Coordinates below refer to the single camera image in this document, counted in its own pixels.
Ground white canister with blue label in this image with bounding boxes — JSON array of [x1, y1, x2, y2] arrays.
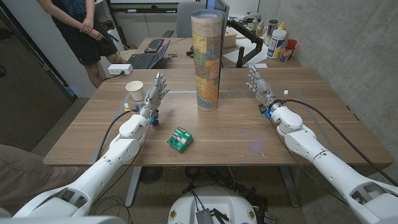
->
[[266, 29, 287, 60]]

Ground computer monitor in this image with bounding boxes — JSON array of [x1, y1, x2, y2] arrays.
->
[[205, 0, 230, 26]]

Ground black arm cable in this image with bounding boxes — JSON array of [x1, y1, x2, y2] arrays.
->
[[95, 109, 139, 162], [275, 98, 398, 187]]

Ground grey metal table leg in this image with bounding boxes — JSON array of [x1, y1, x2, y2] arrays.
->
[[124, 166, 142, 208], [279, 164, 300, 208]]

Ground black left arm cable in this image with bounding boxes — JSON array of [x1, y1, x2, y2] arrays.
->
[[95, 109, 139, 162]]

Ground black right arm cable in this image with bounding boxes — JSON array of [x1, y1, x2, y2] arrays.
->
[[275, 98, 398, 187]]

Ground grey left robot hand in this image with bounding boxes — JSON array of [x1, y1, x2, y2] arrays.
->
[[139, 72, 170, 119]]

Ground grey office chair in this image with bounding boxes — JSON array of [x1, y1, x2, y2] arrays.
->
[[161, 1, 206, 39]]

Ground white paper sheet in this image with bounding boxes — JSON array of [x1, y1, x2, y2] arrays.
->
[[222, 37, 270, 65]]

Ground black laptop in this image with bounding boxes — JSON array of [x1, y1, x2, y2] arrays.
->
[[126, 39, 171, 70]]

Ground standing person in black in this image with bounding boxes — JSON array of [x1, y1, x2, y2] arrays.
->
[[37, 0, 122, 89]]

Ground rolled colourful map tube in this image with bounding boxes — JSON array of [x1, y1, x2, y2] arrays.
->
[[190, 9, 224, 111]]

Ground seated person's brown trouser leg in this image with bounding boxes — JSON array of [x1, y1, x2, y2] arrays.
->
[[0, 144, 80, 215]]

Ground beige box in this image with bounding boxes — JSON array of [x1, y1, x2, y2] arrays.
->
[[223, 27, 239, 48]]

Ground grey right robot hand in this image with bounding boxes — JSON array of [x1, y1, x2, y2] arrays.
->
[[246, 65, 280, 113]]

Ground dark lidded jar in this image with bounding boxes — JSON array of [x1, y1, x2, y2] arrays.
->
[[263, 19, 279, 46]]

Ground white paper cup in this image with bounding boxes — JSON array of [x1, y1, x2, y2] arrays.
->
[[125, 80, 146, 103]]

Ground white power strip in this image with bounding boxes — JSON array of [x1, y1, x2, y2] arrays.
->
[[107, 63, 134, 76]]

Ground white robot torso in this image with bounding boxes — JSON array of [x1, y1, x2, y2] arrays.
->
[[167, 185, 258, 224]]

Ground round black fan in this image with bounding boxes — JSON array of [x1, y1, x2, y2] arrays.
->
[[139, 166, 164, 185]]

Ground black keyboard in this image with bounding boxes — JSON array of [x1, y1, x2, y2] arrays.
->
[[144, 38, 165, 54]]

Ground green package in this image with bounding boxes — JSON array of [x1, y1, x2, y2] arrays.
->
[[167, 126, 194, 154]]

